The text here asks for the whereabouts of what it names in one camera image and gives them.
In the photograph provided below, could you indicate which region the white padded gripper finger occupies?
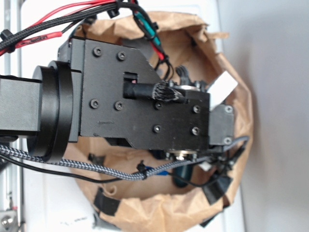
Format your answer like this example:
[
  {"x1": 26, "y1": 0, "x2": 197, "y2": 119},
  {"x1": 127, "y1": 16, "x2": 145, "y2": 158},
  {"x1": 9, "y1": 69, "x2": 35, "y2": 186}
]
[{"x1": 207, "y1": 71, "x2": 238, "y2": 108}]

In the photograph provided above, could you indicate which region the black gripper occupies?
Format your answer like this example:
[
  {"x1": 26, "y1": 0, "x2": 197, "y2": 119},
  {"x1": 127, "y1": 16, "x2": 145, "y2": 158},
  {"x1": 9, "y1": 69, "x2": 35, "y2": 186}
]
[{"x1": 58, "y1": 37, "x2": 234, "y2": 151}]

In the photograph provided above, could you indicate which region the dark green plastic pickle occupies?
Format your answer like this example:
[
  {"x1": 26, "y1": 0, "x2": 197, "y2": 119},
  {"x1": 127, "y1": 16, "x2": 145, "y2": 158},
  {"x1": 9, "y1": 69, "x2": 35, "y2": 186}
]
[{"x1": 172, "y1": 165, "x2": 193, "y2": 188}]

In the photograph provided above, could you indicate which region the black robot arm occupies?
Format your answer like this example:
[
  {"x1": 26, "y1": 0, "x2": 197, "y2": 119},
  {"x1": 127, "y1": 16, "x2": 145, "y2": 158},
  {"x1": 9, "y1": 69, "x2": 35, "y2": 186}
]
[{"x1": 0, "y1": 37, "x2": 234, "y2": 162}]

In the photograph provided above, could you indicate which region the brown paper bag bin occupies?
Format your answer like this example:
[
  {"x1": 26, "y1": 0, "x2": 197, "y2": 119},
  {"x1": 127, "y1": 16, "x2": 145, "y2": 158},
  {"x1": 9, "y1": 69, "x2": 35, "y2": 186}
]
[{"x1": 65, "y1": 11, "x2": 254, "y2": 232}]

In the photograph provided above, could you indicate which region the grey braided cable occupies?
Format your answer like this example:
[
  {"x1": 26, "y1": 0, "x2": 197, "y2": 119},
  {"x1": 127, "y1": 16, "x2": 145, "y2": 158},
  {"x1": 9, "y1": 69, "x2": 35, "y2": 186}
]
[{"x1": 0, "y1": 136, "x2": 249, "y2": 181}]

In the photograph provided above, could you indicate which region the thin black wire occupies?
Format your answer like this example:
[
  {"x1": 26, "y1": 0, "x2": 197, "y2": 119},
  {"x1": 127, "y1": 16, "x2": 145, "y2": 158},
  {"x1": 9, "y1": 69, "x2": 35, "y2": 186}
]
[{"x1": 0, "y1": 154, "x2": 247, "y2": 188}]

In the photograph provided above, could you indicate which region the red and black cable bundle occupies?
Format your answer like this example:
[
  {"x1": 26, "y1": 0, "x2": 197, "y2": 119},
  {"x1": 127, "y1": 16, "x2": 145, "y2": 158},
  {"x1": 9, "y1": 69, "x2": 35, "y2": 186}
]
[{"x1": 0, "y1": 0, "x2": 174, "y2": 80}]

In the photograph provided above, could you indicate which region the aluminium frame rail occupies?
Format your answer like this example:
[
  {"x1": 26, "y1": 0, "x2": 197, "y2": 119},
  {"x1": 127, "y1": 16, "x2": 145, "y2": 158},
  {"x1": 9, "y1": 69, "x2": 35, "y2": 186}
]
[{"x1": 0, "y1": 0, "x2": 26, "y2": 232}]

